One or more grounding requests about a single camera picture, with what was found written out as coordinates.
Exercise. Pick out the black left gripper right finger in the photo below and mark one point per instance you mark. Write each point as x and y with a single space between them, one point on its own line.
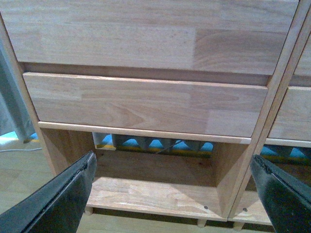
286 200

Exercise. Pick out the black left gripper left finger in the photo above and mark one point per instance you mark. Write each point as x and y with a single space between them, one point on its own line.
56 207

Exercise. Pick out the right wooden shelf cabinet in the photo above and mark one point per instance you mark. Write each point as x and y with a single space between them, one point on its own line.
287 34

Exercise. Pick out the wooden shelf cabinet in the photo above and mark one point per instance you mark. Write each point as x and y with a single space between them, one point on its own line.
161 184
287 34

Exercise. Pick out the left wooden shelf cabinet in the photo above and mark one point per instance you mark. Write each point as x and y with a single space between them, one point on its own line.
161 184

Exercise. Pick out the right lower wooden drawer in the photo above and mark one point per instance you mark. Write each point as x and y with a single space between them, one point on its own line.
293 120

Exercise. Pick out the wooden drawer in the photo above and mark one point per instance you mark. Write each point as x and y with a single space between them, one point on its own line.
303 67
238 36
293 120
143 104

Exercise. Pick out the grey curtain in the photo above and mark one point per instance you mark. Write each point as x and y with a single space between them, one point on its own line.
14 116

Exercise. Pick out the left lower wooden drawer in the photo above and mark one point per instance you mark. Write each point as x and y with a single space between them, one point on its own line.
143 104

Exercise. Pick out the right upper wooden drawer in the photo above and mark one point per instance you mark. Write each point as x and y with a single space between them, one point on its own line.
303 67

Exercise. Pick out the left upper wooden drawer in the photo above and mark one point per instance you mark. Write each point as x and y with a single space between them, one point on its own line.
238 36

